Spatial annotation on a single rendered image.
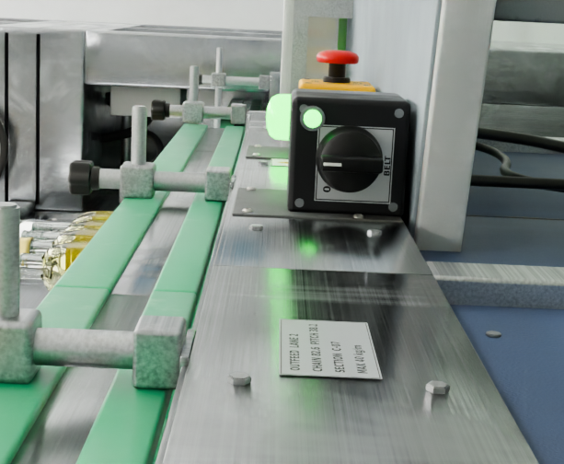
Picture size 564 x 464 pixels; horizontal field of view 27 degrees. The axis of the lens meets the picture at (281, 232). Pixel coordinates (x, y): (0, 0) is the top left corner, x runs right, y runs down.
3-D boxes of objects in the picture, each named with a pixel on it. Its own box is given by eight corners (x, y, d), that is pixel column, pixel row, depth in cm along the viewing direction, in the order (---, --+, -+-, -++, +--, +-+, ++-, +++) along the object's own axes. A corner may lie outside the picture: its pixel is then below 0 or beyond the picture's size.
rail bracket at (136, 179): (235, 196, 96) (74, 189, 96) (238, 108, 94) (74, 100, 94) (233, 204, 92) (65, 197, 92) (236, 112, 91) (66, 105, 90)
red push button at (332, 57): (314, 84, 111) (316, 48, 110) (355, 86, 111) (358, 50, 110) (316, 87, 107) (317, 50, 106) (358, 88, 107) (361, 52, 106)
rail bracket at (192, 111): (243, 192, 156) (150, 189, 156) (247, 67, 153) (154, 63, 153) (242, 196, 153) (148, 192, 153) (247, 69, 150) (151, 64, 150)
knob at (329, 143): (380, 192, 79) (384, 201, 75) (314, 190, 78) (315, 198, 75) (384, 126, 78) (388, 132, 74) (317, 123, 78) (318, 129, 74)
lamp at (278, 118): (295, 138, 112) (265, 137, 112) (298, 92, 111) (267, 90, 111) (296, 144, 108) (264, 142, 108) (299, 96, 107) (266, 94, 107)
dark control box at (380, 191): (397, 199, 87) (286, 194, 87) (405, 93, 85) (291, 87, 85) (410, 219, 79) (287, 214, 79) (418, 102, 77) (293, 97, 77)
